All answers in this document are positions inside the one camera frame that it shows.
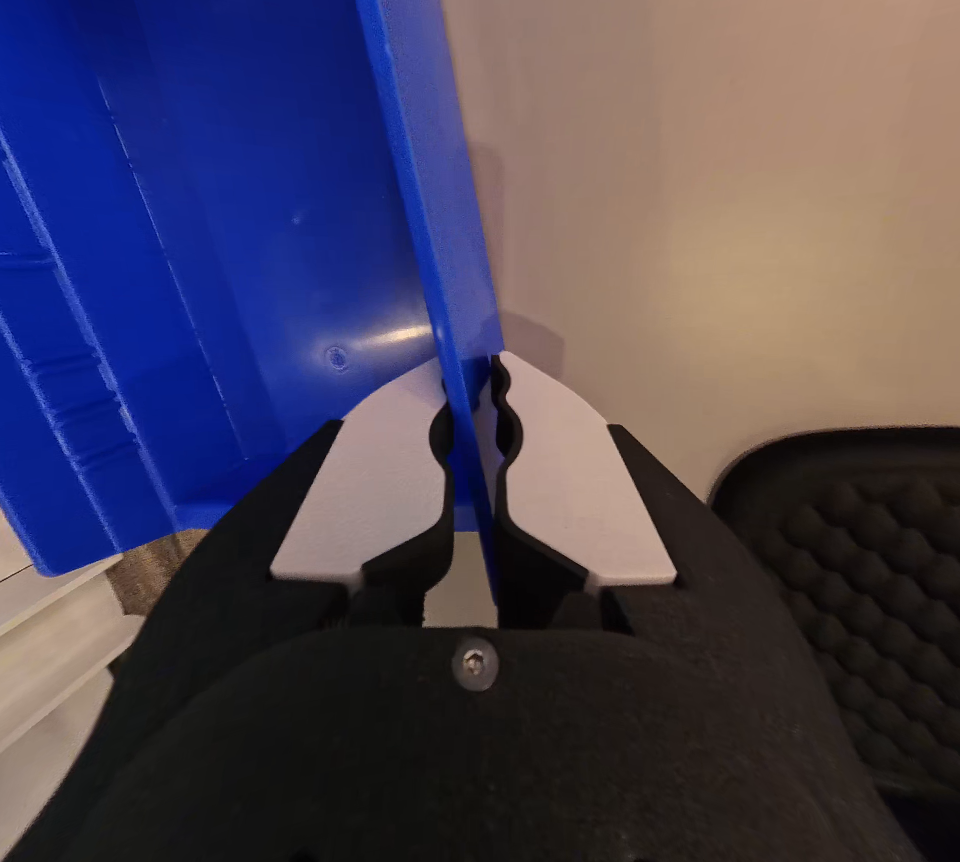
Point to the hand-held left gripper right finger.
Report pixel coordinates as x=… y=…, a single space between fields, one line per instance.
x=585 y=495

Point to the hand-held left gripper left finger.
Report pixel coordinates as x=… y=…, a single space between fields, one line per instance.
x=367 y=487

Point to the blue plastic bin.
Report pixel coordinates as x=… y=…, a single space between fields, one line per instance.
x=225 y=202

